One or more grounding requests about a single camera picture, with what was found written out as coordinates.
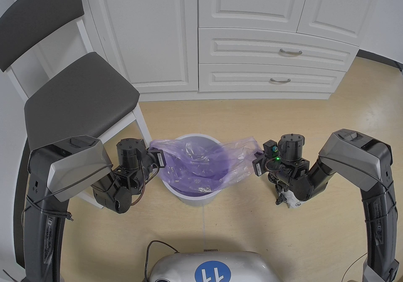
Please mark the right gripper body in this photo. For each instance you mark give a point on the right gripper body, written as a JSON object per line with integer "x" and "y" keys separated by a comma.
{"x": 259, "y": 166}

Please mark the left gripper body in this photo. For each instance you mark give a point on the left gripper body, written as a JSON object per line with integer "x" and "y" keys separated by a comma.
{"x": 152, "y": 158}

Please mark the purple plastic bag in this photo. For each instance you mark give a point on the purple plastic bag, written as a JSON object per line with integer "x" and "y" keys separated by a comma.
{"x": 189, "y": 167}

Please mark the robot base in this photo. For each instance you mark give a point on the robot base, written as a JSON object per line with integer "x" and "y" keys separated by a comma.
{"x": 176, "y": 265}

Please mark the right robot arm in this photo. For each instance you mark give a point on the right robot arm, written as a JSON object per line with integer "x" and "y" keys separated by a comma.
{"x": 355, "y": 158}

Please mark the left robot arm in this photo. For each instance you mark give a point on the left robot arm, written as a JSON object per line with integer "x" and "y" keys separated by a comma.
{"x": 75, "y": 161}

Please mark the white trash bin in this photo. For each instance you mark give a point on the white trash bin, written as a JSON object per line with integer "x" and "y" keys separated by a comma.
{"x": 195, "y": 200}

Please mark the crumpled white paper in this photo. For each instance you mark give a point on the crumpled white paper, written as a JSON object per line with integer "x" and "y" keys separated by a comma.
{"x": 294, "y": 201}

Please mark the white chair dark grey seat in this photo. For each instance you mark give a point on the white chair dark grey seat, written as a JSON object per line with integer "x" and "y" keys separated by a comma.
{"x": 78, "y": 92}

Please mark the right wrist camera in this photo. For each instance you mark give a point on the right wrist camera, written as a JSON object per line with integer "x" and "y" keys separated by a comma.
{"x": 270, "y": 148}

